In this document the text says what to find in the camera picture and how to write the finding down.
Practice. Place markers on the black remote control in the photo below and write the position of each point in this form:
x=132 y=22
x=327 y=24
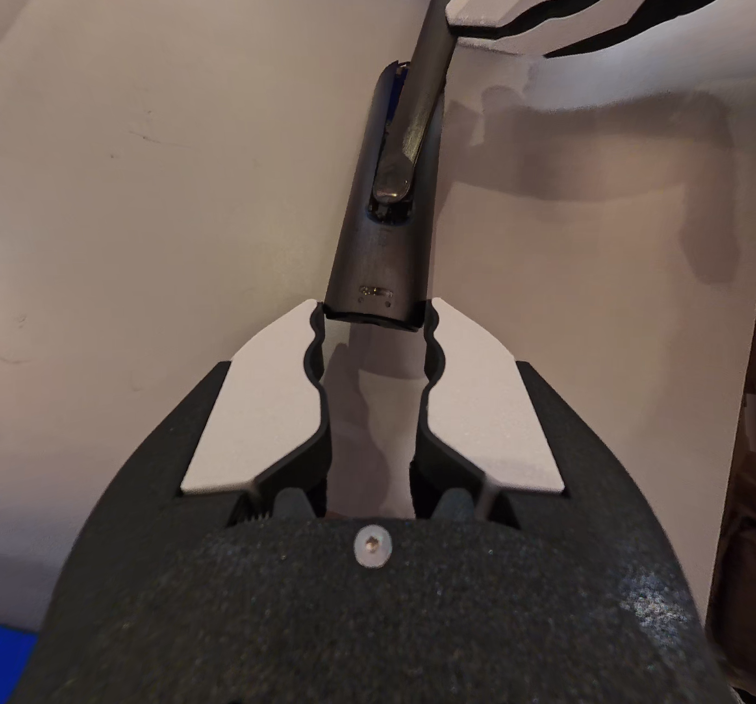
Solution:
x=366 y=255

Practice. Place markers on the blue plastic bin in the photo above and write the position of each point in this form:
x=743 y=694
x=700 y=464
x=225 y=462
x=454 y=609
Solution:
x=15 y=642

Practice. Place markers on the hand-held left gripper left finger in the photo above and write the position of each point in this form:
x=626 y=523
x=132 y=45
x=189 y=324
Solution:
x=260 y=420

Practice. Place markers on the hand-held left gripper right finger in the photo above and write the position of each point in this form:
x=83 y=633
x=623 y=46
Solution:
x=490 y=420

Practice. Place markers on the black battery cover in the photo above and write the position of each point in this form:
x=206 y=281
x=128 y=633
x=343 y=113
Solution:
x=425 y=84

